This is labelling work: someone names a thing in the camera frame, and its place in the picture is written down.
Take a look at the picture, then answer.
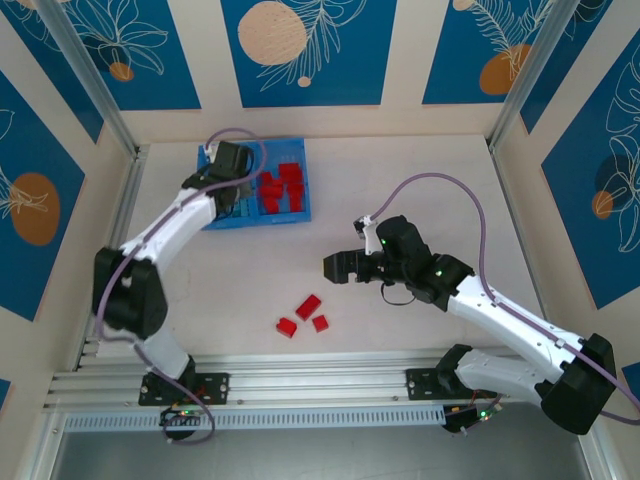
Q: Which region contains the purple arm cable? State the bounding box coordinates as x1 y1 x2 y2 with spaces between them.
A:
93 127 267 445
368 172 640 426

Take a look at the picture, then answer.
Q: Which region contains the aluminium corner post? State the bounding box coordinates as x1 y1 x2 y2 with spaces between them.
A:
489 0 576 151
37 0 139 156

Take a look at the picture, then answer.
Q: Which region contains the small circuit board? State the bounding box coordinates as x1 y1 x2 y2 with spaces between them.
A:
160 405 207 427
443 402 504 435

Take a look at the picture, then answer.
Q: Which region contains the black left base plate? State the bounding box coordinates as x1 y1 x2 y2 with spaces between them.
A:
138 372 231 406

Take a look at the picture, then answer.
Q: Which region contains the thin black cable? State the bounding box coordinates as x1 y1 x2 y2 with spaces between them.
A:
380 282 416 307

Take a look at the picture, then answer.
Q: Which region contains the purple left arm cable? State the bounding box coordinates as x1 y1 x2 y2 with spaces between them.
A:
93 127 267 445

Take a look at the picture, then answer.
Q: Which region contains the blue plastic bin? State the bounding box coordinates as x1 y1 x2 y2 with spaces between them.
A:
197 141 261 231
254 138 312 225

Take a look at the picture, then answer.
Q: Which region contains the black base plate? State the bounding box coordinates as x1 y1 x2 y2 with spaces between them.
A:
405 367 499 401
138 372 231 406

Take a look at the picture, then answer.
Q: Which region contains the aluminium side rail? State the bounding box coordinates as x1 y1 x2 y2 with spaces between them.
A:
487 139 586 371
74 144 146 371

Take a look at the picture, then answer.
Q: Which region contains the wide aluminium frame rail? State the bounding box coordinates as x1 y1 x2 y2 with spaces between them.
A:
42 349 596 416

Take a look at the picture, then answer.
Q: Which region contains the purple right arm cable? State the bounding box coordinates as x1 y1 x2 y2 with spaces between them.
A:
368 172 640 426

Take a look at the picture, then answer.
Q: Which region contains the white slotted cable duct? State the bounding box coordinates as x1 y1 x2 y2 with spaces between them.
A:
63 405 446 434

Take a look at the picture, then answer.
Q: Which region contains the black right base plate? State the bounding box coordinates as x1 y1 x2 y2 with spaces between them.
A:
405 367 499 401

